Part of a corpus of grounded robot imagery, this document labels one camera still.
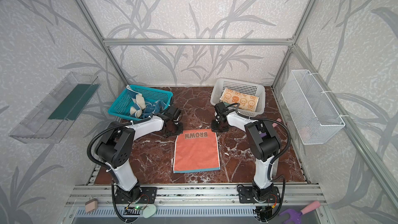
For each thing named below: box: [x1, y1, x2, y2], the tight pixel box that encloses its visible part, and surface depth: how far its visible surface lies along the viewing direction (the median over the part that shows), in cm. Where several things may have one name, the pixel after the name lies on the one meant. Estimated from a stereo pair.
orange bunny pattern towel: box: [219, 88, 260, 112], surface depth 110 cm
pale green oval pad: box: [142, 204, 157, 219], surface depth 70 cm
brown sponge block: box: [84, 198, 98, 214], surface depth 71 cm
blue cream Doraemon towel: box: [126, 88, 167, 119], surface depth 104 cm
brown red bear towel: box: [173, 128, 221, 174], surface depth 89 cm
